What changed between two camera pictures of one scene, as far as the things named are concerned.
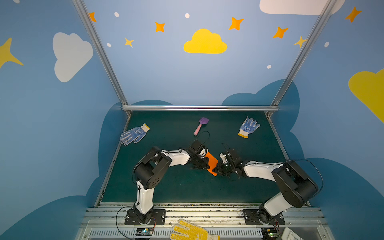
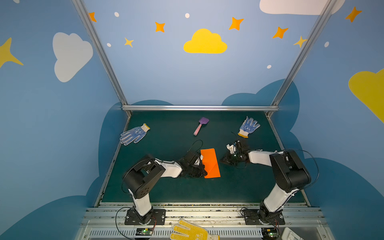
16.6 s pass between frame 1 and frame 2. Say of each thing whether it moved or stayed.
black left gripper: moved
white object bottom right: stayed
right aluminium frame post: stayed
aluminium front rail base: stayed
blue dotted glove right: stayed
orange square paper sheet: moved
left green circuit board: stayed
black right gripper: moved
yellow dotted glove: stayed
